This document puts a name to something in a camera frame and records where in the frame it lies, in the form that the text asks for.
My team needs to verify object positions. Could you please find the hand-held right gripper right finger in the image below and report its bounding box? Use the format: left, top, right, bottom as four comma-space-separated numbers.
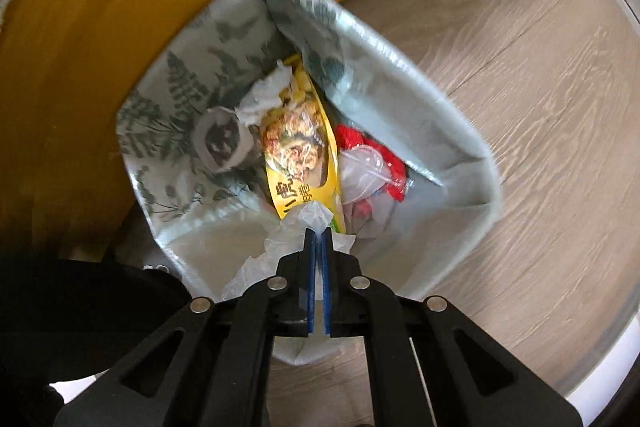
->
320, 229, 586, 427

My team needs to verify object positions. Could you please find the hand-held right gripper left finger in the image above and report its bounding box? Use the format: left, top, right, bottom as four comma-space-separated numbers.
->
52, 229, 318, 427

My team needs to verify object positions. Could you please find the large clear plastic bag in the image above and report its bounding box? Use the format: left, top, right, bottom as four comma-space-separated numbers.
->
220, 201, 358, 303

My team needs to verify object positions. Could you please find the small clear plastic bag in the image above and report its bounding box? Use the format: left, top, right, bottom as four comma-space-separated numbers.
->
337, 146, 388, 208

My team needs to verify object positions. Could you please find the yellow snack packet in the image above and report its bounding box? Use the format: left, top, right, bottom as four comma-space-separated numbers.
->
260, 54, 346, 233

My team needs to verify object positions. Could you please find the red wrapper with black stripe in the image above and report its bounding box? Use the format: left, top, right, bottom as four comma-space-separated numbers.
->
334, 123, 416, 202

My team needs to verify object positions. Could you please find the red and white packet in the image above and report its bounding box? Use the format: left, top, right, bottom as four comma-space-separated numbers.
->
116, 0, 503, 365

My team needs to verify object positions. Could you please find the crumpled white tissue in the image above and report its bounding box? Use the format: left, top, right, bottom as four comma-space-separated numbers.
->
235, 67, 293, 125

